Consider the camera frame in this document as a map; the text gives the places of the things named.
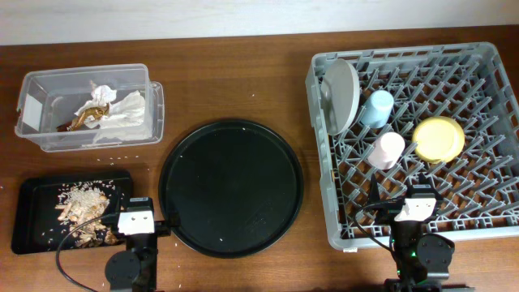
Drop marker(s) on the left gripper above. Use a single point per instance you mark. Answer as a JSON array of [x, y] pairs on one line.
[[162, 229]]

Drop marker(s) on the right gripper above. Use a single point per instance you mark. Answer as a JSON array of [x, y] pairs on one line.
[[374, 196]]

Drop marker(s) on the pink cup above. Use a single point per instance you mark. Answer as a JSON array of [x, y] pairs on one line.
[[387, 150]]

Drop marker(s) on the yellow bowl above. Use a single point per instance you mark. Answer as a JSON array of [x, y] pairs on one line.
[[438, 139]]

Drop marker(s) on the food scraps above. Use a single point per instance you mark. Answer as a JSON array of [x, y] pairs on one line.
[[79, 202]]

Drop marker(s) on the blue cup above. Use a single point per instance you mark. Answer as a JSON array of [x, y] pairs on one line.
[[378, 108]]

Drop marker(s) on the white tissue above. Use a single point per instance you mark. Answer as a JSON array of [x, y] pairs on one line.
[[126, 120], [102, 95]]

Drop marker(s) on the grey plate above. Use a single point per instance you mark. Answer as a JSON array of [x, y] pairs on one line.
[[340, 89]]

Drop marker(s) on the gold snack wrapper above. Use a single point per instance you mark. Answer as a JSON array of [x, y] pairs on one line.
[[90, 114]]

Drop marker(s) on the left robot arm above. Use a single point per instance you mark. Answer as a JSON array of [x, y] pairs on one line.
[[135, 268]]

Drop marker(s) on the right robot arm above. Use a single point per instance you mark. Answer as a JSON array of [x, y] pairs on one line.
[[422, 259]]

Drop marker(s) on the grey dishwasher rack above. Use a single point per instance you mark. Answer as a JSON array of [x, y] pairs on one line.
[[465, 82]]

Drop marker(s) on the clear plastic waste bin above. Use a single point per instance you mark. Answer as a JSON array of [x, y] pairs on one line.
[[50, 98]]

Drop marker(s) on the round black serving tray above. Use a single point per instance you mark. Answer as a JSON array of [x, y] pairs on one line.
[[238, 187]]

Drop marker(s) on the black rectangular tray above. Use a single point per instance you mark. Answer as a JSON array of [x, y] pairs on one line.
[[36, 227]]

